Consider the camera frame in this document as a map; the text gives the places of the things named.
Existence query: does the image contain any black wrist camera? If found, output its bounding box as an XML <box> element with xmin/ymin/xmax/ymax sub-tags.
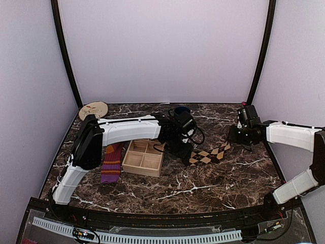
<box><xmin>176</xmin><ymin>111</ymin><xmax>196</xmax><ymax>134</ymax></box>
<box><xmin>237</xmin><ymin>105</ymin><xmax>261</xmax><ymax>128</ymax></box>

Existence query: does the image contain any right black frame post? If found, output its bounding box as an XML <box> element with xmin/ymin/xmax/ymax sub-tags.
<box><xmin>246</xmin><ymin>0</ymin><xmax>277</xmax><ymax>105</ymax></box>

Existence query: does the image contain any black frame post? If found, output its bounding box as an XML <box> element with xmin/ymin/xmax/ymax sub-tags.
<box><xmin>246</xmin><ymin>0</ymin><xmax>277</xmax><ymax>105</ymax></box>
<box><xmin>50</xmin><ymin>0</ymin><xmax>83</xmax><ymax>109</ymax></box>

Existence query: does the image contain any wooden compartment tray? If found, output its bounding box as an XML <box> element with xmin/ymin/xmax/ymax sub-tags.
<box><xmin>122</xmin><ymin>139</ymin><xmax>165</xmax><ymax>177</ymax></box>

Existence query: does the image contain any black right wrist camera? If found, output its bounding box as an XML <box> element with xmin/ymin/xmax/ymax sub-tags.
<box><xmin>237</xmin><ymin>105</ymin><xmax>261</xmax><ymax>128</ymax></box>

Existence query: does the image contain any brown argyle sock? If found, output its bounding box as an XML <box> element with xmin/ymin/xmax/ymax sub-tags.
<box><xmin>185</xmin><ymin>141</ymin><xmax>231</xmax><ymax>167</ymax></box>

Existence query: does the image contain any left black frame post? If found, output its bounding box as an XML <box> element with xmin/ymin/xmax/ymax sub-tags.
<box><xmin>50</xmin><ymin>0</ymin><xmax>83</xmax><ymax>109</ymax></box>

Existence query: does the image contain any dark blue mug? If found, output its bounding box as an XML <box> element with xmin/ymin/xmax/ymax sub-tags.
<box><xmin>168</xmin><ymin>106</ymin><xmax>191</xmax><ymax>121</ymax></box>

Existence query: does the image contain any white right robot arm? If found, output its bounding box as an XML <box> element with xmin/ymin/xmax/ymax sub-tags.
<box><xmin>227</xmin><ymin>120</ymin><xmax>324</xmax><ymax>219</ymax></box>

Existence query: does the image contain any white slotted cable duct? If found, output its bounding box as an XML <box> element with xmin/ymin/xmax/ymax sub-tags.
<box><xmin>31</xmin><ymin>217</ymin><xmax>242</xmax><ymax>243</ymax></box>

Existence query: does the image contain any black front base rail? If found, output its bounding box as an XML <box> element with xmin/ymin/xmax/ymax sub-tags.
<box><xmin>27</xmin><ymin>197</ymin><xmax>303</xmax><ymax>231</ymax></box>

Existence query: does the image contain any purple striped sock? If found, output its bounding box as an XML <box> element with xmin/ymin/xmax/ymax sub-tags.
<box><xmin>101</xmin><ymin>142</ymin><xmax>124</xmax><ymax>184</ymax></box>

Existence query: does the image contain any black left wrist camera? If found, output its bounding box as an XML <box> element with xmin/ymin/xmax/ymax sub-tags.
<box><xmin>176</xmin><ymin>111</ymin><xmax>196</xmax><ymax>134</ymax></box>

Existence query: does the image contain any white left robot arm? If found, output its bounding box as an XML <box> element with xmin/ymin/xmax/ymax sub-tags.
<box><xmin>50</xmin><ymin>111</ymin><xmax>199</xmax><ymax>205</ymax></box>

